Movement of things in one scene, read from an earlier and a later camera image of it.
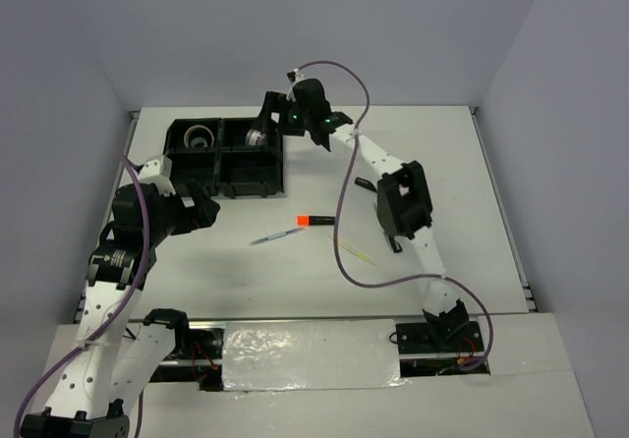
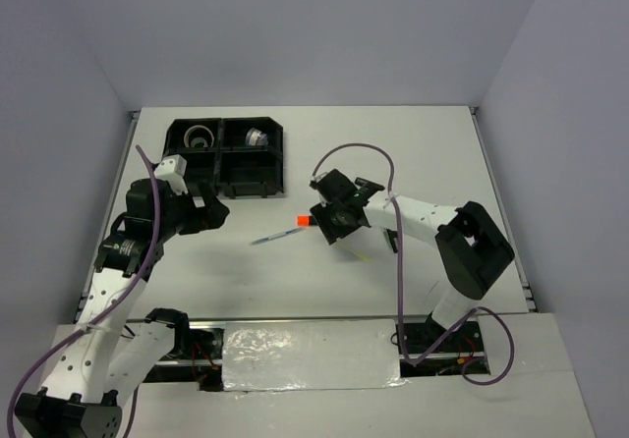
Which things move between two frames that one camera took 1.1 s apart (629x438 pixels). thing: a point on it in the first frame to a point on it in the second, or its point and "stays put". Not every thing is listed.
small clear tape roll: (199, 139) stays put
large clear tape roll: (187, 134) stays put
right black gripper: (273, 103) to (321, 214)
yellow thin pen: (353, 250) stays put
